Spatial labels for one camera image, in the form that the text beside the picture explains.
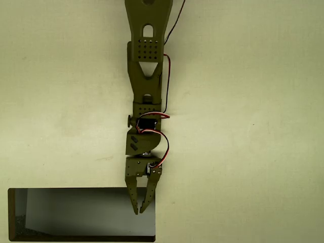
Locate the red white black servo cable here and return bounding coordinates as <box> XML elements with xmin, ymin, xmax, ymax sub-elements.
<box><xmin>135</xmin><ymin>112</ymin><xmax>171</xmax><ymax>168</ymax></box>

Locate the red black forearm cable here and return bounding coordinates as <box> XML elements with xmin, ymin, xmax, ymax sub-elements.
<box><xmin>159</xmin><ymin>53</ymin><xmax>171</xmax><ymax>113</ymax></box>

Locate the thin black red cable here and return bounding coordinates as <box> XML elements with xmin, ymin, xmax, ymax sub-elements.
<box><xmin>163</xmin><ymin>0</ymin><xmax>186</xmax><ymax>46</ymax></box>

